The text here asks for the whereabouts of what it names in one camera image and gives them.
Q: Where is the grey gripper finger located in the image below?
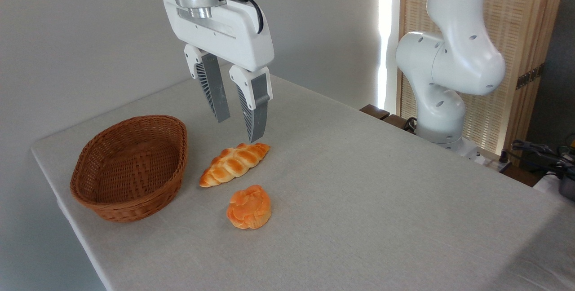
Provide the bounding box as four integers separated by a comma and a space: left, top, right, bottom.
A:
229, 65, 273, 144
183, 44, 231, 123

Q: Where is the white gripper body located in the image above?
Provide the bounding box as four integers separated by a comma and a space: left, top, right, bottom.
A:
155, 0, 275, 73

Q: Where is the round orange bread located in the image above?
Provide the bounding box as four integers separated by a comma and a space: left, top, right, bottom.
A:
226, 185, 272, 230

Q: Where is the long braided bread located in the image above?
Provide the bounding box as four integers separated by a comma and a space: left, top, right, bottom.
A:
199, 142, 271, 188

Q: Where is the brown wicker basket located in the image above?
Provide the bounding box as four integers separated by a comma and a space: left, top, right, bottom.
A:
70, 115, 188, 223

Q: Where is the dark brown wooden furniture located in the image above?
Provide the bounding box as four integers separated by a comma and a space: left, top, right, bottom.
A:
359, 104, 418, 135

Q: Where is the dark metal screen hinge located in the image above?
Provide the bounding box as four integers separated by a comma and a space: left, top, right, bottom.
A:
516, 64, 545, 90

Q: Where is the wooden slatted folding screen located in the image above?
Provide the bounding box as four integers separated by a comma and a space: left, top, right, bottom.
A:
398, 0, 569, 157

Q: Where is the black cable bundle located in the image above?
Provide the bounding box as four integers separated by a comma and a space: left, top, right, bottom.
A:
501, 140, 575, 179

